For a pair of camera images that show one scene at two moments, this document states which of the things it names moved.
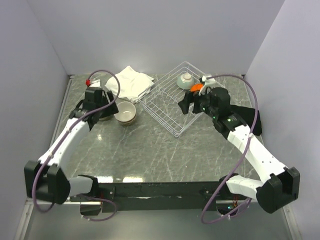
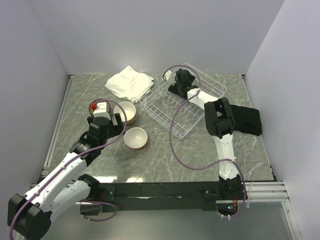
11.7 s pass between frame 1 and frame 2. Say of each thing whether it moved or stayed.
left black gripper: moved
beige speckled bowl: stayed
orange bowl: moved
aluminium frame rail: stayed
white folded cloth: stayed
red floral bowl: moved
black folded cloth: stayed
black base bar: stayed
